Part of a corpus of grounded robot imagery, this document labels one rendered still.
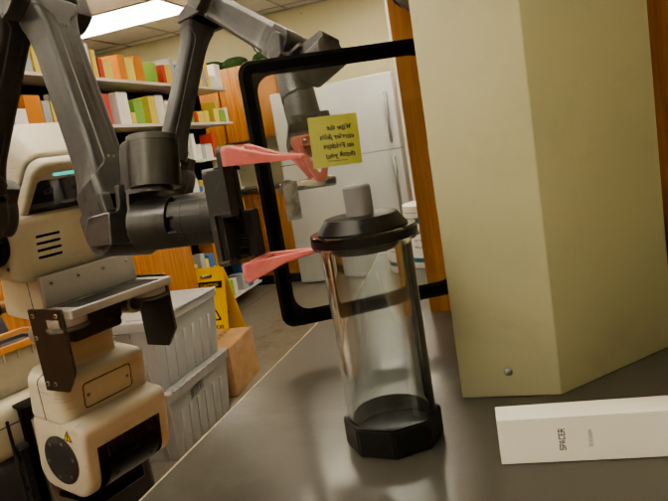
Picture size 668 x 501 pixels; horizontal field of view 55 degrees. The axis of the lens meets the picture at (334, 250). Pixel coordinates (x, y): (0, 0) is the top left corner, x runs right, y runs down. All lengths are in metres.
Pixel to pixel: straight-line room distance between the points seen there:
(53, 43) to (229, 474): 0.57
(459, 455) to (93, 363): 0.94
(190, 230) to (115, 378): 0.80
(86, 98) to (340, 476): 0.54
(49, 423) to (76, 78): 0.78
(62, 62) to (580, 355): 0.72
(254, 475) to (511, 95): 0.47
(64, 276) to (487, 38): 0.92
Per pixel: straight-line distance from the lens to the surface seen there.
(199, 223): 0.68
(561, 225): 0.74
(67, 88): 0.88
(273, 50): 1.11
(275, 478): 0.67
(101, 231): 0.76
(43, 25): 0.94
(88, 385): 1.40
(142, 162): 0.72
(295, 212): 0.94
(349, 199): 0.63
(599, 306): 0.79
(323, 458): 0.69
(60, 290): 1.33
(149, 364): 2.90
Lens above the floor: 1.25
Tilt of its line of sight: 9 degrees down
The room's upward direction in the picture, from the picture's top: 9 degrees counter-clockwise
